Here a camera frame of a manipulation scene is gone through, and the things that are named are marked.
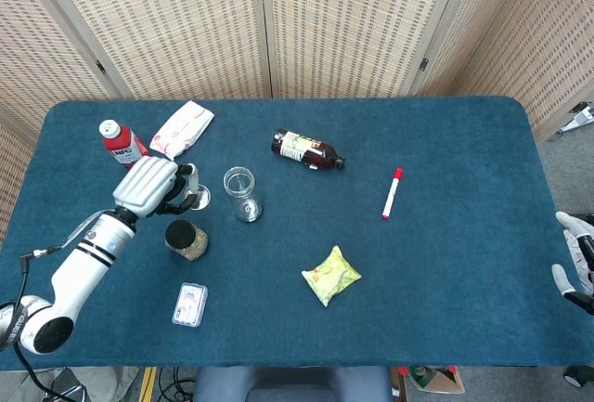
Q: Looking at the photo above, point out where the yellow green snack bag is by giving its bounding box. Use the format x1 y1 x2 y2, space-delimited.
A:
301 245 362 308

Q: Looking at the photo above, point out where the grey metal stand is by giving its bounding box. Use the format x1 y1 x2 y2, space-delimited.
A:
554 100 594 139

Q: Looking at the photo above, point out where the blue grey padded seat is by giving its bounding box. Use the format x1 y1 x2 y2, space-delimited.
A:
192 366 394 402

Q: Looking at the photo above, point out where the red NFC juice bottle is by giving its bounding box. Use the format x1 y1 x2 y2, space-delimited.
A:
97 119 152 171

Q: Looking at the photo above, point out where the clear plastic box purple label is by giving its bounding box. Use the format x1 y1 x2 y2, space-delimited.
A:
171 282 209 328

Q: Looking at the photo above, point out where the open cardboard box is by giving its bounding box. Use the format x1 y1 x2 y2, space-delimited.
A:
389 364 466 396

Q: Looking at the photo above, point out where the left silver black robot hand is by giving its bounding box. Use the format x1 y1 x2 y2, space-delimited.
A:
112 155 200 219

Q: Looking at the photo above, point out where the blue table cloth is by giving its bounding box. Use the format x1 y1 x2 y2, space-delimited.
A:
0 97 594 369

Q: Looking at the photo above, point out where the white pink tissue packet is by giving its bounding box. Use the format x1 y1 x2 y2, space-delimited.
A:
148 99 215 162

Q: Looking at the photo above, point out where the brown glass bottle with label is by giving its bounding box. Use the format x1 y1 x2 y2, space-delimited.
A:
271 128 347 172

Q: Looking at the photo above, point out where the black floor cable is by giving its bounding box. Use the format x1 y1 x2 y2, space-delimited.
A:
157 367 197 402

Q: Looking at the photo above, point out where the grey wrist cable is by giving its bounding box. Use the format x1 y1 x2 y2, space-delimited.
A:
58 209 117 251

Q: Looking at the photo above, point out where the clear glass jar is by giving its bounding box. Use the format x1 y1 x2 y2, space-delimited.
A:
223 166 264 224

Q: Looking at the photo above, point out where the woven folding screen panel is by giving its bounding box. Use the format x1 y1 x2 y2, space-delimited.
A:
0 0 136 136
258 0 468 99
20 0 273 100
0 104 39 245
445 0 594 143
410 0 553 99

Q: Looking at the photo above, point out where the spice jar black lid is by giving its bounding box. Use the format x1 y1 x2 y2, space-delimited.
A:
164 219 209 263

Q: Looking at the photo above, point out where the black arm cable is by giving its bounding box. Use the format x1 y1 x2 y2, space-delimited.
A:
0 246 71 402

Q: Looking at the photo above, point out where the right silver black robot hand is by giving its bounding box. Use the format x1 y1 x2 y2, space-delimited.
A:
550 210 594 316

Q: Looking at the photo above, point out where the black caster wheel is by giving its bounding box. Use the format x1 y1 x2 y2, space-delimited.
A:
562 364 594 387

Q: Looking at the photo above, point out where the red white marker pen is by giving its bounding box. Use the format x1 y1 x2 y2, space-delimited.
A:
381 167 404 221

